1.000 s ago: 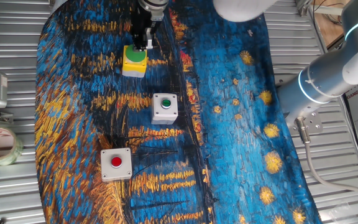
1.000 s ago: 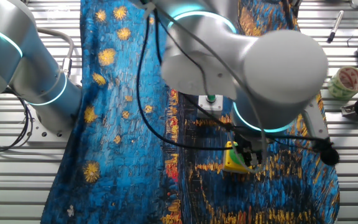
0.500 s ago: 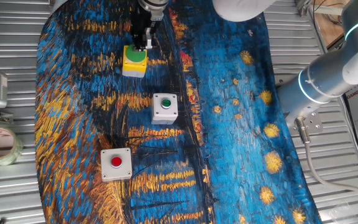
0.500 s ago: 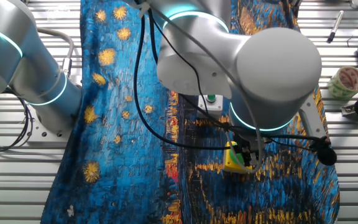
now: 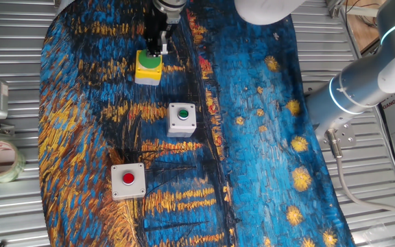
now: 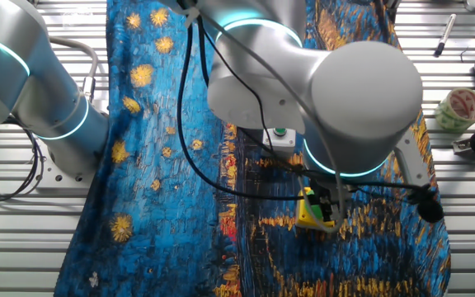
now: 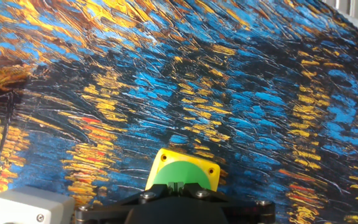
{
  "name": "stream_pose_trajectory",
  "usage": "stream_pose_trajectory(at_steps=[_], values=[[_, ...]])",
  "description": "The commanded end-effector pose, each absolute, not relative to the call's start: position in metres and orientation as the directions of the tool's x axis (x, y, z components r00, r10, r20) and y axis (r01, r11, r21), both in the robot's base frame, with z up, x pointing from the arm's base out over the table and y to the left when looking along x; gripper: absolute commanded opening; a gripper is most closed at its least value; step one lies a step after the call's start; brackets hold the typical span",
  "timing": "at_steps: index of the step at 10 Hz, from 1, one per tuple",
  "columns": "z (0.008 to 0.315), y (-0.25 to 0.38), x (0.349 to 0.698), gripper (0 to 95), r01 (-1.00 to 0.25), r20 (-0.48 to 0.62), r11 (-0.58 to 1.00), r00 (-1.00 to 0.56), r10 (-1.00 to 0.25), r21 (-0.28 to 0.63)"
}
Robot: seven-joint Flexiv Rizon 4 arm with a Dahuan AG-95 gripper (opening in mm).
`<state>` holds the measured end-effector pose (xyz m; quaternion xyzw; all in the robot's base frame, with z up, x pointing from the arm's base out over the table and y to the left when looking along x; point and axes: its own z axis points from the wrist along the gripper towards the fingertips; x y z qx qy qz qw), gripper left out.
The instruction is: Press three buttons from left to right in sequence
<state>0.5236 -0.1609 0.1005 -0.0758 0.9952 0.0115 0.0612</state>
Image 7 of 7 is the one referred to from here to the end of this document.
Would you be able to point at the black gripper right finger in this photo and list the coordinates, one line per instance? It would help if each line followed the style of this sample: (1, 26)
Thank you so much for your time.
(202, 193)

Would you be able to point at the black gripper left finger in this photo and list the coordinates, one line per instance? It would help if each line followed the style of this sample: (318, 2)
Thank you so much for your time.
(148, 194)

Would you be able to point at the yellow box green mushroom button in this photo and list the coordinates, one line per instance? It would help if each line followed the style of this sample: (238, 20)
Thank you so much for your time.
(182, 172)

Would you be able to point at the grey box small green button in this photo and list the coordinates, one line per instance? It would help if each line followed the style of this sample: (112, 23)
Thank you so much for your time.
(26, 205)

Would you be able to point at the starry night painted cloth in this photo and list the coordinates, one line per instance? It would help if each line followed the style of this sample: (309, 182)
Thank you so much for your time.
(166, 77)

